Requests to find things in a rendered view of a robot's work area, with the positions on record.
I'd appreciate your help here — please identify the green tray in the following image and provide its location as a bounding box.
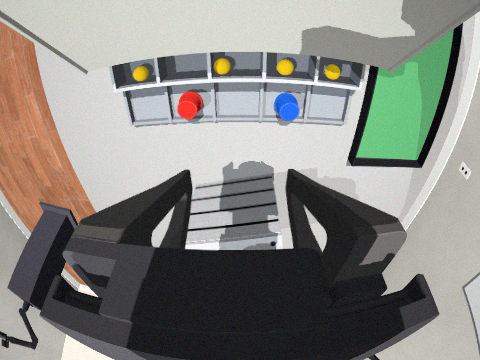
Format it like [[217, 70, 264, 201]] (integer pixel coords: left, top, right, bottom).
[[348, 23, 463, 168]]

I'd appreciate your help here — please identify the yellow ball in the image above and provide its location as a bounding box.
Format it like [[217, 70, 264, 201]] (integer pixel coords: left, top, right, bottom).
[[325, 64, 340, 80], [133, 66, 149, 81], [277, 59, 294, 75], [214, 58, 231, 75]]

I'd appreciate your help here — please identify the red plug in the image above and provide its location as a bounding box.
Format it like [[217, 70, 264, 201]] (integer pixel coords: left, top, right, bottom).
[[177, 91, 203, 119]]

